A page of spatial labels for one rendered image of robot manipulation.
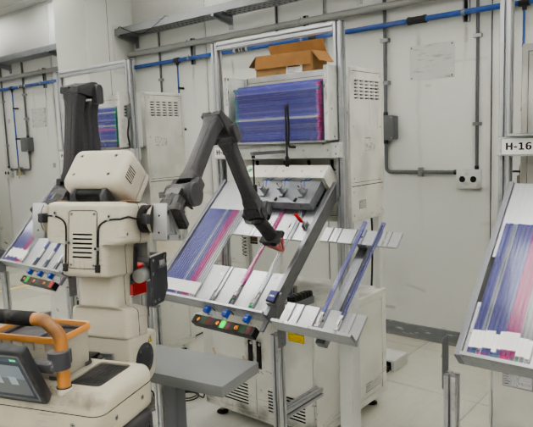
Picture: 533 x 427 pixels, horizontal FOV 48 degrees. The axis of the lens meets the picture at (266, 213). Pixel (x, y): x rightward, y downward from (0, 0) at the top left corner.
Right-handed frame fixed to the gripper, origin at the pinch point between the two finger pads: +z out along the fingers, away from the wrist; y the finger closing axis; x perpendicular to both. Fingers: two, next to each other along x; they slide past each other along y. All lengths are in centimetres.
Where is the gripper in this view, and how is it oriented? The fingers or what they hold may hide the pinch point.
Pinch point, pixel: (281, 249)
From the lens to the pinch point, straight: 253.6
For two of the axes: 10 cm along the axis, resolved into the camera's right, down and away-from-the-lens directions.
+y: -7.5, -0.1, 6.6
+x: -4.4, 7.6, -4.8
